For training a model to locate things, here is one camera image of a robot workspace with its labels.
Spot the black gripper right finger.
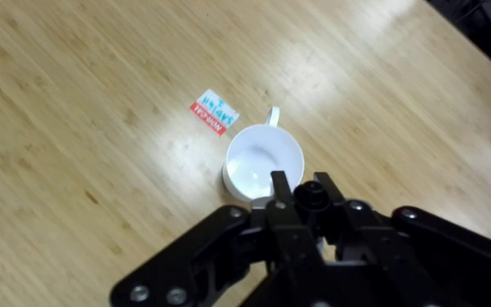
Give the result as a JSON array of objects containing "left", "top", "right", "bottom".
[{"left": 313, "top": 170, "right": 491, "bottom": 307}]

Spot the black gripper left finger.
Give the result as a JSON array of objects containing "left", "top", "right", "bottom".
[{"left": 108, "top": 168, "right": 321, "bottom": 307}]

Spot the small red white blue packet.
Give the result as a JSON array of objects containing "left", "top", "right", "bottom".
[{"left": 190, "top": 86, "right": 243, "bottom": 136}]

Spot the white cup with handle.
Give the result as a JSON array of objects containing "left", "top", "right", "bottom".
[{"left": 221, "top": 105, "right": 306, "bottom": 207}]

